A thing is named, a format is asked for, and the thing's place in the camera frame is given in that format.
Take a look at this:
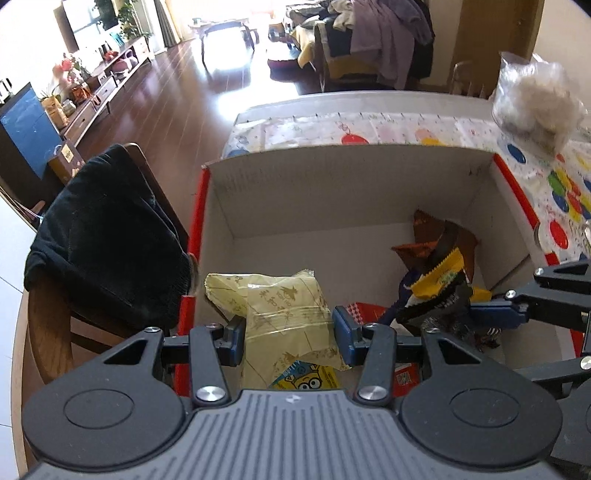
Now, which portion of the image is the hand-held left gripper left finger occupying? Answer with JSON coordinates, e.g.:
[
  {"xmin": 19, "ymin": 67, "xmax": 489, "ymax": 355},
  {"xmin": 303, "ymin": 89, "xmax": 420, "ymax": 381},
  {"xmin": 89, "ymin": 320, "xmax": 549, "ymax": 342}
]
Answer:
[{"xmin": 99, "ymin": 316, "xmax": 247, "ymax": 407}]

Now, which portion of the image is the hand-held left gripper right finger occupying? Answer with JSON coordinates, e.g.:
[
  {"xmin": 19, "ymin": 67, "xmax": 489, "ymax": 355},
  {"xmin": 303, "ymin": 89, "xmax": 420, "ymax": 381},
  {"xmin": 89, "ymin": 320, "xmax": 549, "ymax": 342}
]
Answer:
[{"xmin": 332, "ymin": 305, "xmax": 497, "ymax": 401}]

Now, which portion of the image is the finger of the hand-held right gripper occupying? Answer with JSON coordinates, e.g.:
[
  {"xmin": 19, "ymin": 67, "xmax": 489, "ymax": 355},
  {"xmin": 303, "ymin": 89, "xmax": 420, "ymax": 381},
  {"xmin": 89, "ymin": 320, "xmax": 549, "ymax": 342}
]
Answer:
[
  {"xmin": 512, "ymin": 355, "xmax": 591, "ymax": 384},
  {"xmin": 468, "ymin": 263, "xmax": 591, "ymax": 330}
]

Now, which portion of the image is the pale yellow snack packet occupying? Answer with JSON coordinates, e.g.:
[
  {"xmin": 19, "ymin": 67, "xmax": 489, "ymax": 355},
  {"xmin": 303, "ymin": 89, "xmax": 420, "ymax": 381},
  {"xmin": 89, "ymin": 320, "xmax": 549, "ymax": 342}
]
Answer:
[{"xmin": 204, "ymin": 270, "xmax": 352, "ymax": 388}]

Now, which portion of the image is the yellow cartoon snack packet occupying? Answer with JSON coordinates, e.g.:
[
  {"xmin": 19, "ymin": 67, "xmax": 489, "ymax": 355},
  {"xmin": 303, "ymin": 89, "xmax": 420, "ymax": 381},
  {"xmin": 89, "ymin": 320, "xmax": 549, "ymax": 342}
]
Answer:
[{"xmin": 269, "ymin": 360, "xmax": 342, "ymax": 391}]

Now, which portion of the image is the orange yellow snack packet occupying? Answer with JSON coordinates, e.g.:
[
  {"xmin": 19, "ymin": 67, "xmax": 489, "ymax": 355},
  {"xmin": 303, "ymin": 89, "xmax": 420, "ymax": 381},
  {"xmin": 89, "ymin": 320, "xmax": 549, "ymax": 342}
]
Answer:
[{"xmin": 411, "ymin": 247, "xmax": 492, "ymax": 303}]

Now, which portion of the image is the brown snack packet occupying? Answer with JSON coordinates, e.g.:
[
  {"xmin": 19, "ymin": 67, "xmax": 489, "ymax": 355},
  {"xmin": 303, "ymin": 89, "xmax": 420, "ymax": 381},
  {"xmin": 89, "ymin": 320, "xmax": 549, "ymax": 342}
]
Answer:
[{"xmin": 392, "ymin": 209, "xmax": 479, "ymax": 282}]

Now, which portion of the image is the red and white cardboard box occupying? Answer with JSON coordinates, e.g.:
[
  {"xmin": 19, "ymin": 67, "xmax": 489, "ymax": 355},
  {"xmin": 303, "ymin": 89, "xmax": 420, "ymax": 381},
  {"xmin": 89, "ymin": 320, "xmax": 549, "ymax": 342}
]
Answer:
[{"xmin": 173, "ymin": 143, "xmax": 591, "ymax": 398}]

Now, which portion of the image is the red snack packet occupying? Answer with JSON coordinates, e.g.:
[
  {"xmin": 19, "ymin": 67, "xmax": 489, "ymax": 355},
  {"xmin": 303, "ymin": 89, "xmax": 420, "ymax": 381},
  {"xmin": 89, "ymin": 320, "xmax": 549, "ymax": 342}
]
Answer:
[{"xmin": 348, "ymin": 302, "xmax": 393, "ymax": 326}]

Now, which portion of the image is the black cloth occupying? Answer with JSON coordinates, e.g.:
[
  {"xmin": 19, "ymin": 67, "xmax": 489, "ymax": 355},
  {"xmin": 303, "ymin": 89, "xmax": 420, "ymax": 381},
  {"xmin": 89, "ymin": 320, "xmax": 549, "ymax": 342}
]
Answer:
[{"xmin": 24, "ymin": 144, "xmax": 197, "ymax": 330}]

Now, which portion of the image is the balloon print tablecloth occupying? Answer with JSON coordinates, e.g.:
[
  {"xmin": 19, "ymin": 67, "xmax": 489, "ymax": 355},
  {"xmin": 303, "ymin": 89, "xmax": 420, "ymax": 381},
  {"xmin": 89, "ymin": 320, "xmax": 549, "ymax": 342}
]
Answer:
[{"xmin": 222, "ymin": 111, "xmax": 591, "ymax": 264}]

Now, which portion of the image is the clear plastic container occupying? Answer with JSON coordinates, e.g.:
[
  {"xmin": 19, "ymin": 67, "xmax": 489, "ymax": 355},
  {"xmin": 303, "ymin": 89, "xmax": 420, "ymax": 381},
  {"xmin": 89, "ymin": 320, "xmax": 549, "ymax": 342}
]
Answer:
[{"xmin": 489, "ymin": 52, "xmax": 587, "ymax": 153}]

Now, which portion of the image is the white plastic bag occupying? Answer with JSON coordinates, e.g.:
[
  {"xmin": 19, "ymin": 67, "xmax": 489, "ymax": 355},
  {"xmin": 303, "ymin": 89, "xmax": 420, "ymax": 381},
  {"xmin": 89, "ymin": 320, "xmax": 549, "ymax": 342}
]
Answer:
[{"xmin": 496, "ymin": 58, "xmax": 583, "ymax": 144}]

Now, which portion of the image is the brown cardboard box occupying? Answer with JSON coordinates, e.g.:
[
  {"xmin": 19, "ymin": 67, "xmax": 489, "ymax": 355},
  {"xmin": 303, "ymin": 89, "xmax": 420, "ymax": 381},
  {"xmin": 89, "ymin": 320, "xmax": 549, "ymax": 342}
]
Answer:
[{"xmin": 46, "ymin": 143, "xmax": 86, "ymax": 183}]

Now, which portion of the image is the dark round floor cushion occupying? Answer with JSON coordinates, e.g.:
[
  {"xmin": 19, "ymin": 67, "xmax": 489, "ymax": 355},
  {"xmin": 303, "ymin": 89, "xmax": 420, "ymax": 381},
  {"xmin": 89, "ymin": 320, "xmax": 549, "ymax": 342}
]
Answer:
[{"xmin": 267, "ymin": 51, "xmax": 303, "ymax": 77}]

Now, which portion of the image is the wooden television cabinet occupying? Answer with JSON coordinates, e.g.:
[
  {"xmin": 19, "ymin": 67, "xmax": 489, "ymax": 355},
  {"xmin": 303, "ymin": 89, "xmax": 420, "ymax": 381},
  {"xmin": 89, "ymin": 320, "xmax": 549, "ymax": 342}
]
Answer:
[{"xmin": 60, "ymin": 37, "xmax": 155, "ymax": 144}]

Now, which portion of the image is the pile of clothes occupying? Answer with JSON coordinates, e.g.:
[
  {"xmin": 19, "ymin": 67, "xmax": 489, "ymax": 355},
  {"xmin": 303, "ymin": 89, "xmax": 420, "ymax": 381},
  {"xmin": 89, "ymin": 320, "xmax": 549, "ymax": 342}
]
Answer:
[{"xmin": 325, "ymin": 0, "xmax": 437, "ymax": 90}]

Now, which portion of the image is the blue box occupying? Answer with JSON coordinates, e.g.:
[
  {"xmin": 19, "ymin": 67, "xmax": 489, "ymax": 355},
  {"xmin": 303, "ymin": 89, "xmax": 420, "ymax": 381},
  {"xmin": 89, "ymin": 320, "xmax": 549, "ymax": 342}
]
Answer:
[{"xmin": 0, "ymin": 82, "xmax": 63, "ymax": 181}]

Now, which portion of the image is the wooden coffee table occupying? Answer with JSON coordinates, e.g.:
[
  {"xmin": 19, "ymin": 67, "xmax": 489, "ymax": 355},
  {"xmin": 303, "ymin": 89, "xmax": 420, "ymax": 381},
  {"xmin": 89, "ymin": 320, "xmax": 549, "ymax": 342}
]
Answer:
[{"xmin": 189, "ymin": 17, "xmax": 259, "ymax": 61}]

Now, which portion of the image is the potted plant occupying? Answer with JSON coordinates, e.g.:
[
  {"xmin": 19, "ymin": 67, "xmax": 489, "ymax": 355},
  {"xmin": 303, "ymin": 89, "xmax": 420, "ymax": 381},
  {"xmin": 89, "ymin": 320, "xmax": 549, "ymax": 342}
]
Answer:
[{"xmin": 115, "ymin": 0, "xmax": 148, "ymax": 40}]

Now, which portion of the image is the television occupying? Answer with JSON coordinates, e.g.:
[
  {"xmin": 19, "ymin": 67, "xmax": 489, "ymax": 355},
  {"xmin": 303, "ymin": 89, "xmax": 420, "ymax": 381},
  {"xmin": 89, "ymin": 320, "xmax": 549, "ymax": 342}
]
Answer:
[{"xmin": 60, "ymin": 0, "xmax": 121, "ymax": 35}]

